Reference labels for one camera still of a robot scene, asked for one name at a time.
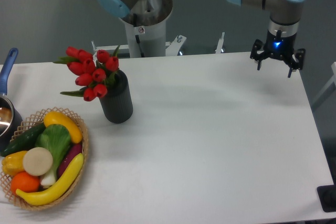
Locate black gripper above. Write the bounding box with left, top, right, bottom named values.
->
left=250, top=30, right=306, bottom=78

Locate red tulip bouquet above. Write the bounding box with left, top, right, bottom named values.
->
left=54, top=46, right=122, bottom=101

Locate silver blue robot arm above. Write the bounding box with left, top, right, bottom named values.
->
left=227, top=0, right=306, bottom=76

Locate dark grey ribbed vase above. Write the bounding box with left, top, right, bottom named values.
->
left=99, top=70, right=133, bottom=124

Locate black box at table edge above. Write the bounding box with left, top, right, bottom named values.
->
left=317, top=185, right=335, bottom=212

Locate purple eggplant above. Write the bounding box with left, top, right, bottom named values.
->
left=57, top=143, right=82, bottom=178

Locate green bok choy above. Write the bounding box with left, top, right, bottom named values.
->
left=35, top=124, right=71, bottom=188

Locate woven wicker basket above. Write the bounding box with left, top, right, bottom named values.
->
left=1, top=107, right=89, bottom=211

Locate round beige disc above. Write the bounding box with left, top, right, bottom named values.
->
left=23, top=147, right=53, bottom=176

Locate green cucumber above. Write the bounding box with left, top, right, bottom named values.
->
left=1, top=123, right=46, bottom=157

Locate yellow banana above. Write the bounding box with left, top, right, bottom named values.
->
left=16, top=153, right=84, bottom=206

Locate orange fruit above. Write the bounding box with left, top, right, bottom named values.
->
left=10, top=172, right=40, bottom=195

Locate yellow bell pepper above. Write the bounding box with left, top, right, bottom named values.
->
left=2, top=151, right=28, bottom=177

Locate white frame at right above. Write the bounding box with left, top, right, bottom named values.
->
left=311, top=62, right=335, bottom=112

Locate white metal frame bracket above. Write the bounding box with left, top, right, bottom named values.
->
left=91, top=32, right=226, bottom=58

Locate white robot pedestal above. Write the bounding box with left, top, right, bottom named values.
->
left=96, top=0, right=174, bottom=58

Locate blue handled saucepan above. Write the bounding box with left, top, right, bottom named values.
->
left=1, top=48, right=22, bottom=151

